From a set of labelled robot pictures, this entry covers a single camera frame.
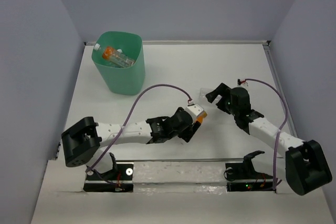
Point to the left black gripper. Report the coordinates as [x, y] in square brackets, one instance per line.
[187, 134]

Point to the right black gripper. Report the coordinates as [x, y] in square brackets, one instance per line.
[222, 89]

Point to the short orange juice bottle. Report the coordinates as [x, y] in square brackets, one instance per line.
[200, 118]

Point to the tall orange label bottle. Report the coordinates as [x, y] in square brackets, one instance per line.
[117, 58]

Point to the clear jar silver lid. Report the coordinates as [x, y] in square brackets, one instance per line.
[202, 95]

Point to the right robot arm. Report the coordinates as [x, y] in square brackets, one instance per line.
[306, 167]

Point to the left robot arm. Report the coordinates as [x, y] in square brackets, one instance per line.
[86, 142]

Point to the green plastic bin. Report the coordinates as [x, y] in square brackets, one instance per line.
[126, 81]

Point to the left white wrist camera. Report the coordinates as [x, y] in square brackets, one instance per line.
[194, 110]

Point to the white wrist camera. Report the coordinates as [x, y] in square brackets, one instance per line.
[194, 110]
[244, 83]

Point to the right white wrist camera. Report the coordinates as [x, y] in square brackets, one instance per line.
[244, 83]

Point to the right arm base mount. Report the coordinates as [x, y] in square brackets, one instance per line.
[244, 176]

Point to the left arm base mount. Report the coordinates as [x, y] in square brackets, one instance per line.
[119, 179]

